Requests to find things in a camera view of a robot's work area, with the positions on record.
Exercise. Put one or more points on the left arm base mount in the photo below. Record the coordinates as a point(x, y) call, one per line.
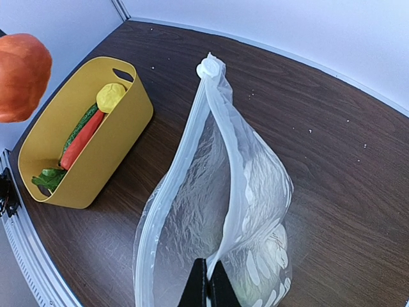
point(10, 202)

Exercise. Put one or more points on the dark green toy cucumber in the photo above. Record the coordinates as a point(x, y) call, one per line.
point(81, 124)

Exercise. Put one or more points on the orange toy pumpkin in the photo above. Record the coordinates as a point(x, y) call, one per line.
point(25, 73)

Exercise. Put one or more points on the white toy radish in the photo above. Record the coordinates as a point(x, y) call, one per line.
point(259, 267)

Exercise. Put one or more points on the orange toy carrot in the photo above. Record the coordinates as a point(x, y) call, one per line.
point(81, 140)

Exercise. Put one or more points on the front aluminium rail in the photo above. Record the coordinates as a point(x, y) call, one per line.
point(41, 275)

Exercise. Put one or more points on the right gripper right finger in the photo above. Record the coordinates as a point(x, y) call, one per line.
point(221, 290)

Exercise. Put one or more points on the yellow toy pepper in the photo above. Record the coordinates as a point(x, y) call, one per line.
point(109, 97)

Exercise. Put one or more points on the polka dot zip bag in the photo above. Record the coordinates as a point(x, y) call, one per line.
point(197, 209)

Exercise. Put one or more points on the left aluminium frame post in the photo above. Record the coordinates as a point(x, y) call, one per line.
point(121, 9)

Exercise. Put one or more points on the green toy lettuce leaf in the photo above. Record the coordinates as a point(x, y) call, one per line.
point(49, 178)

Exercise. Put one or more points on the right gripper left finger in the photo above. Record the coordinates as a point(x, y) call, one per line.
point(195, 291)

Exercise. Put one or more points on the yellow plastic basket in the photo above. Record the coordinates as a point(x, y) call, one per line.
point(107, 148)

